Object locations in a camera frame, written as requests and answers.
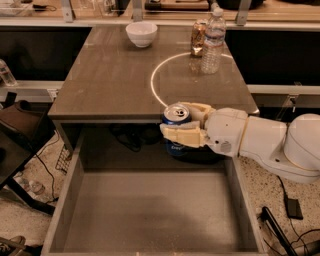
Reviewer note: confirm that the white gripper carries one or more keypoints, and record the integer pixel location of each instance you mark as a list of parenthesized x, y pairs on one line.
[(226, 129)]

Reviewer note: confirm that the blue pepsi can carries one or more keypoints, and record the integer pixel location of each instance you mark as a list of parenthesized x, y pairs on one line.
[(175, 114)]

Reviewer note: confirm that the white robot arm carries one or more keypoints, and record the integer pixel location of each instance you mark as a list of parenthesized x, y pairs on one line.
[(291, 151)]

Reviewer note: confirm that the grey drawer cabinet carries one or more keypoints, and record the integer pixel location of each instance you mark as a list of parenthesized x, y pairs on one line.
[(113, 81)]

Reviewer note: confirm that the open grey top drawer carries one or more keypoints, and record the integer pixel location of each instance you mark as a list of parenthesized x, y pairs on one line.
[(118, 203)]

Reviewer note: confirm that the orange soda can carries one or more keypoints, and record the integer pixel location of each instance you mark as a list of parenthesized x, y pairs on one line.
[(197, 37)]

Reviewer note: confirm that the clear plastic water bottle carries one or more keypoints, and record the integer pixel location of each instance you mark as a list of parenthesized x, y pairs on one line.
[(213, 42)]

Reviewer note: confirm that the white ceramic bowl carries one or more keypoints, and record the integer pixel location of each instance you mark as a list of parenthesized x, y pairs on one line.
[(142, 33)]

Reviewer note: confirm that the black bar on floor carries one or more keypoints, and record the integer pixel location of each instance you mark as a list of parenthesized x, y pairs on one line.
[(268, 217)]

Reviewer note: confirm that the black power adapter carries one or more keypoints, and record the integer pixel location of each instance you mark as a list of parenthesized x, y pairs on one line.
[(293, 209)]

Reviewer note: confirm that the black chair on left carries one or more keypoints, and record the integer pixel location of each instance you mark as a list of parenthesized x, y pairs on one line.
[(24, 130)]

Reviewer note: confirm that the plastic bottle on floor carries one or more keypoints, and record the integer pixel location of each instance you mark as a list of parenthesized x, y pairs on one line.
[(34, 188)]

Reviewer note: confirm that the plastic bottle on left shelf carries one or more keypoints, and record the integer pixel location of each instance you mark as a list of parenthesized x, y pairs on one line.
[(6, 74)]

